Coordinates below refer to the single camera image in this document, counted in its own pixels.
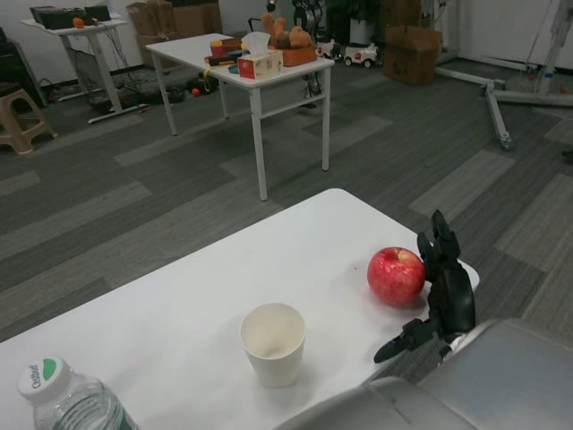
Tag white standing desk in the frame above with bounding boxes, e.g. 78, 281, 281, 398
20, 11, 149, 125

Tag beige plastic stool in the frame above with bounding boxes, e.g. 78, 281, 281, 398
0, 88, 57, 158

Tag large brown cardboard boxes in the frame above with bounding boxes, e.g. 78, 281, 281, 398
383, 25, 443, 86

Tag white paper cup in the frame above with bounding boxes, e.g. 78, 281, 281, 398
240, 303, 307, 389

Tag white round plant pot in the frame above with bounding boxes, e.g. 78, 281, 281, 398
348, 17, 381, 46

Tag green and black cases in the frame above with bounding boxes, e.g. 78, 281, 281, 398
0, 27, 46, 108

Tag brown plush toy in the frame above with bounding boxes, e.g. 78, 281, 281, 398
261, 12, 314, 49

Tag brown cardboard boxes stack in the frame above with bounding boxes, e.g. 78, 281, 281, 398
126, 2, 224, 68

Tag white metal gantry frame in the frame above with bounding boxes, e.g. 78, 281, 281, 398
436, 0, 573, 151

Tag red and white tissue box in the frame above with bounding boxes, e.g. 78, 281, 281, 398
236, 31, 285, 80

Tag black equipment box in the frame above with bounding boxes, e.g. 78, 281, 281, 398
30, 5, 86, 30

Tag dark green plant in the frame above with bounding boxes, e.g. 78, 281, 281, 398
330, 0, 381, 22

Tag white table with legs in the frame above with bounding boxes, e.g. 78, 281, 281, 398
145, 33, 336, 202

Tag red apple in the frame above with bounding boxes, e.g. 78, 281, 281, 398
366, 246, 427, 308

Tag silver background humanoid robot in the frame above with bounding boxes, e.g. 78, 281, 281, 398
290, 0, 328, 32

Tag clear plastic water bottle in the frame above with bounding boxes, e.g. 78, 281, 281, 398
16, 356, 140, 430

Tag white toy car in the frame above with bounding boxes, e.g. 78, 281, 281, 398
343, 41, 381, 69
315, 38, 344, 59

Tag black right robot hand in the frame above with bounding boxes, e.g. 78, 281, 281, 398
373, 209, 477, 364

